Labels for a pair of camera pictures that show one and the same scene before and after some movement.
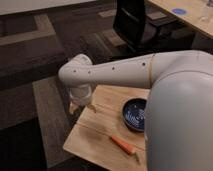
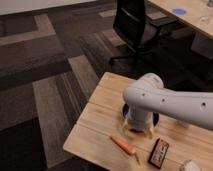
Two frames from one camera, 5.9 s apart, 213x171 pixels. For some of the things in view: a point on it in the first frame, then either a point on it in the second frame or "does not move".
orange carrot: x=126 y=147 does not move
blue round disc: x=179 y=11 does not move
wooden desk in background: x=197 y=14 does not move
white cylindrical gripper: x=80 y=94 to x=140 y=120
